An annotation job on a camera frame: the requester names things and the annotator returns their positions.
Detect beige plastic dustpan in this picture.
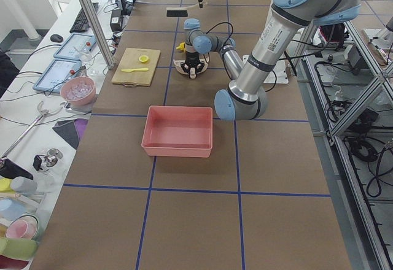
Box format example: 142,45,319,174
173,58,209,79

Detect beige hand brush black bristles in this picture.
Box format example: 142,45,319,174
166,1,208,18

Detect pink plastic bin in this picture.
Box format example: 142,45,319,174
141,106,213,158

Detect yellow toy corn cob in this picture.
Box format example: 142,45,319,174
176,42,185,52

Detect yellow toy lemon slices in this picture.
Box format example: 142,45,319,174
138,55,150,64

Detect yellow plastic knife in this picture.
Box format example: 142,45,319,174
121,67,149,73

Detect bamboo cutting board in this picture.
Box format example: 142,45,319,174
111,48,161,87

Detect pink bowl with clear items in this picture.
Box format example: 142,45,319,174
60,77,96,106

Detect blue teach pendant far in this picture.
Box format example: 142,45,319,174
53,33,96,60

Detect blue teach pendant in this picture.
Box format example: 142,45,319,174
53,33,96,60
33,59,82,93

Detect black keyboard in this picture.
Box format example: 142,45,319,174
69,9,90,33

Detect blue teach pendant near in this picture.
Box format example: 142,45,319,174
33,59,82,93

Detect black computer mouse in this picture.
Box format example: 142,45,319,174
50,34,63,43

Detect metal reacher grabber tool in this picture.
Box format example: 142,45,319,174
1,101,66,163

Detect aluminium frame post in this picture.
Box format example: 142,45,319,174
79,0,114,69

